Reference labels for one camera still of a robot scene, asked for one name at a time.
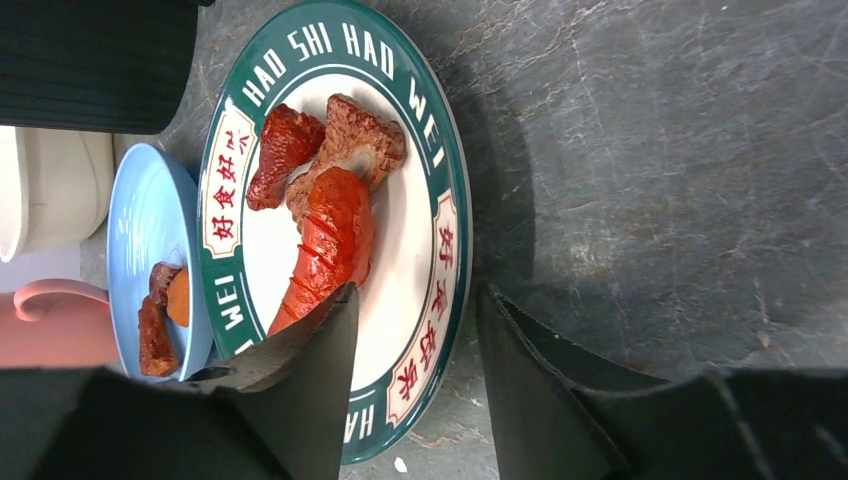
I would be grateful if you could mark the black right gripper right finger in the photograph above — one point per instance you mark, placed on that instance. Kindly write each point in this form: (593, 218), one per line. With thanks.
(559, 411)

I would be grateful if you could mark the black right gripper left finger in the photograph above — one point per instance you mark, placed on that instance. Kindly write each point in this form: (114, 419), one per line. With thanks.
(276, 411)

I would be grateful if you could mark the white patterned rim plate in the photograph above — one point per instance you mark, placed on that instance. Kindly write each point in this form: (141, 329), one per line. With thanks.
(411, 307)

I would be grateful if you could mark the red-brown meat roll toy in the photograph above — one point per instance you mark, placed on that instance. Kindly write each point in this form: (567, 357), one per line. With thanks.
(157, 355)

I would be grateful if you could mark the orange nugget toy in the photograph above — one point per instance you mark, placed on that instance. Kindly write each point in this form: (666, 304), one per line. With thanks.
(178, 299)

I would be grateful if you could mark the red sausage toy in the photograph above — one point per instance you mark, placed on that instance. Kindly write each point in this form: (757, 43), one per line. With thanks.
(338, 234)

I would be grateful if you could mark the brown octopus tentacle toy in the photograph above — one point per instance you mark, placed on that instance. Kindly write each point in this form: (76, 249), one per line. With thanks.
(161, 276)

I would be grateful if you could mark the blue plate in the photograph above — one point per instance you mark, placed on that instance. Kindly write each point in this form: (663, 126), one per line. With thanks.
(152, 219)

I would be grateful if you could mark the red drumstick toy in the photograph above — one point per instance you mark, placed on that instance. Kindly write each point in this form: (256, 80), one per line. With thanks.
(288, 139)

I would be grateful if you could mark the brown steak piece toy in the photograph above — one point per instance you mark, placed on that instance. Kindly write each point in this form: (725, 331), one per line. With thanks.
(357, 140)

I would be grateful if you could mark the white rectangular basin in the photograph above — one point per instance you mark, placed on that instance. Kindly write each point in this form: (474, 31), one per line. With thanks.
(55, 187)

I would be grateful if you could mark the black trash bin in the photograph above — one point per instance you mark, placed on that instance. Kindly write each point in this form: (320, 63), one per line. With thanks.
(103, 66)

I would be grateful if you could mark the pink handled cream mug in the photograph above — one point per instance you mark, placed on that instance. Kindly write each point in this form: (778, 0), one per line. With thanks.
(57, 323)

